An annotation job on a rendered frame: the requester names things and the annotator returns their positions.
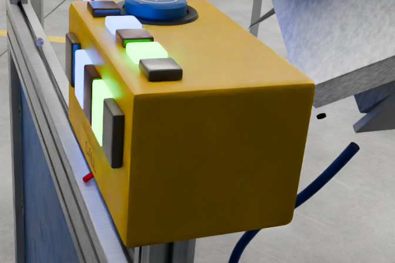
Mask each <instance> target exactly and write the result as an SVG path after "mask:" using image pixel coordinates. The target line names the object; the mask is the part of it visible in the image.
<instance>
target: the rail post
mask: <svg viewBox="0 0 395 263"><path fill-rule="evenodd" d="M7 45H8V42H7ZM8 79H9V111H10V128H11V161H12V194H13V211H14V244H15V263H24V237H23V216H22V175H21V134H20V118H19V75H18V72H17V69H16V66H15V63H14V60H13V57H12V54H11V50H10V48H9V45H8Z"/></svg>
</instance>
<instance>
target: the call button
mask: <svg viewBox="0 0 395 263"><path fill-rule="evenodd" d="M187 5H188V3H187V1H186V0H125V12H126V13H128V14H131V15H134V16H138V17H141V18H148V19H177V18H182V17H184V16H186V13H187Z"/></svg>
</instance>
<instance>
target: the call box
mask: <svg viewBox="0 0 395 263"><path fill-rule="evenodd" d="M111 1H115V3H116V4H117V5H118V6H119V7H120V9H121V12H120V16H134V15H131V14H128V13H126V12H125V0H111ZM186 1H187V3H188V5H187V13H186V16H184V17H182V18H177V19H148V18H141V17H138V16H134V17H135V18H136V19H137V20H138V21H139V22H140V23H141V25H142V28H145V29H146V30H147V31H148V32H149V33H150V34H151V35H152V36H153V38H154V42H157V43H159V44H160V45H161V47H162V48H164V50H165V51H167V53H168V58H173V60H174V61H175V62H176V63H177V64H178V65H179V66H180V67H181V68H182V70H183V75H182V79H180V80H160V81H148V80H147V79H146V78H145V76H144V75H143V73H142V72H141V71H140V70H139V64H138V63H134V62H133V60H132V59H131V58H130V57H129V55H128V54H127V53H126V48H123V47H122V46H121V45H120V43H119V42H118V41H117V40H116V38H115V34H112V33H111V31H110V30H109V29H108V28H107V26H106V25H105V18H106V17H93V16H92V15H91V14H90V12H89V11H88V10H87V2H88V1H75V2H72V3H71V5H70V7H69V33H70V32H73V33H74V34H75V35H76V37H77V39H78V40H79V42H80V43H81V50H85V52H86V53H87V55H88V56H89V58H90V60H91V61H92V64H93V65H94V67H95V68H96V70H97V71H98V73H99V74H100V76H101V78H102V80H103V81H104V83H105V85H106V86H107V88H108V89H109V91H110V93H111V94H112V98H114V99H115V101H116V102H117V104H118V106H119V107H120V109H121V111H122V113H123V114H124V129H123V155H122V167H121V168H111V166H110V164H109V162H108V160H107V158H106V156H105V154H104V152H103V150H102V146H100V144H99V142H98V140H97V138H96V136H95V134H94V132H93V130H92V126H90V124H89V122H88V120H87V118H86V116H85V114H84V112H83V109H82V108H81V105H80V103H79V101H78V99H77V97H76V95H75V87H71V85H70V83H69V117H68V118H69V120H70V122H71V125H72V127H73V129H74V132H75V134H76V136H77V138H78V141H79V143H80V145H81V148H82V150H83V153H84V155H85V157H86V159H87V162H88V164H89V166H90V168H91V171H92V173H93V176H94V178H95V180H96V182H97V185H98V187H99V189H100V191H101V193H102V196H103V198H104V200H105V203H106V205H107V207H108V210H109V212H110V214H111V216H112V219H113V221H114V223H115V225H116V228H117V230H118V233H119V235H120V237H121V239H122V241H123V244H124V245H125V246H126V247H130V248H136V247H143V246H148V245H156V244H163V243H168V242H175V241H183V240H191V239H195V238H203V237H211V236H215V235H223V234H231V233H236V232H243V231H251V230H258V229H263V228H270V227H278V226H283V225H288V224H290V223H291V221H292V219H293V214H294V207H295V203H296V197H297V191H298V186H299V180H300V173H301V169H302V163H303V156H304V150H305V146H306V140H307V133H308V129H309V123H310V116H311V112H312V106H313V99H314V93H315V85H314V81H313V80H312V79H311V78H309V77H308V76H307V75H305V74H304V73H303V72H301V71H300V70H298V68H296V67H295V66H293V65H292V64H291V63H290V62H288V61H287V60H286V59H284V58H283V57H281V56H280V55H279V54H278V53H276V52H275V51H274V50H272V49H271V48H269V47H268V46H267V45H266V44H264V43H263V42H262V41H260V40H259V39H258V38H257V37H255V36H254V35H252V34H251V33H250V32H248V31H247V30H246V29H245V28H243V27H242V26H240V25H239V24H238V23H237V22H235V21H234V20H233V19H231V18H230V17H228V16H227V15H226V14H224V13H223V12H222V11H221V10H220V9H218V8H217V7H215V6H214V5H213V4H211V3H210V2H209V1H207V0H186Z"/></svg>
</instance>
